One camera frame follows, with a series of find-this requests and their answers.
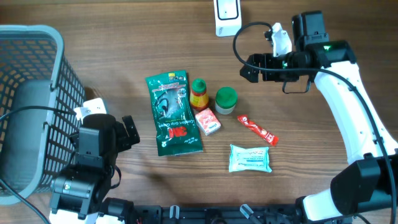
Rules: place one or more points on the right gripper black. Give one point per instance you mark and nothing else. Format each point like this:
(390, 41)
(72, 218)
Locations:
(267, 60)

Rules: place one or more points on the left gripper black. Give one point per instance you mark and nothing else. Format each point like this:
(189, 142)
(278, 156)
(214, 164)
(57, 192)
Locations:
(125, 142)

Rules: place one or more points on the green lid glass jar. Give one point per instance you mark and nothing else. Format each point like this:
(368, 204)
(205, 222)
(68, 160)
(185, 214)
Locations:
(226, 99)

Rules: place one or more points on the green 3M gloves packet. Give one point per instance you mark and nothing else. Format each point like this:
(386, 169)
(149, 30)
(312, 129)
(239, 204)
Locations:
(176, 129)

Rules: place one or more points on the red coffee stick sachet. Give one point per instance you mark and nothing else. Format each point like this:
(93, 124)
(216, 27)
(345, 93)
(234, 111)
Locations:
(263, 133)

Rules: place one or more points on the yellow red sauce bottle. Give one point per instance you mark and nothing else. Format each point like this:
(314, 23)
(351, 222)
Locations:
(199, 99)

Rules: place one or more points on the small red tissue box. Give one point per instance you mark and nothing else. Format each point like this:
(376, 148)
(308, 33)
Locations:
(207, 121)

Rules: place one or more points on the mint wet wipes pack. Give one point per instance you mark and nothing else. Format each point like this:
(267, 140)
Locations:
(256, 159)

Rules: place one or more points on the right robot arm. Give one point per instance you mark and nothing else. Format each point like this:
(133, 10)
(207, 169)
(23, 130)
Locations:
(370, 180)

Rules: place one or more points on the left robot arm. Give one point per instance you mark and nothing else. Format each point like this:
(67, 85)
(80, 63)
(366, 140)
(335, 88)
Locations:
(81, 186)

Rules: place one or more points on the grey plastic mesh basket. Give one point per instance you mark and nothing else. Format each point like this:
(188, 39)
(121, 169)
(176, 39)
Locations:
(39, 89)

